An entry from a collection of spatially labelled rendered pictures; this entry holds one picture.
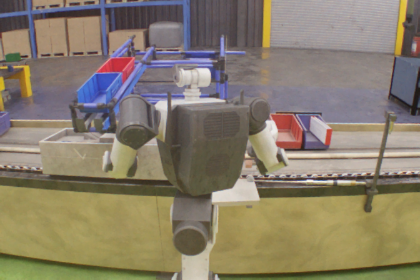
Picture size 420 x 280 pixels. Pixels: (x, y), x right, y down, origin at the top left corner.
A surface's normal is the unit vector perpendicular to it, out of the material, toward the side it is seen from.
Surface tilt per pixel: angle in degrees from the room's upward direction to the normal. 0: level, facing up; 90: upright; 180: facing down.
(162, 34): 91
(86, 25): 90
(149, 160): 80
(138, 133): 113
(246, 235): 90
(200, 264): 70
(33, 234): 90
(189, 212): 33
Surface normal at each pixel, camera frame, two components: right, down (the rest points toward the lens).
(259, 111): 0.46, 0.11
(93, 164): -0.03, 0.20
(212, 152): 0.46, 0.40
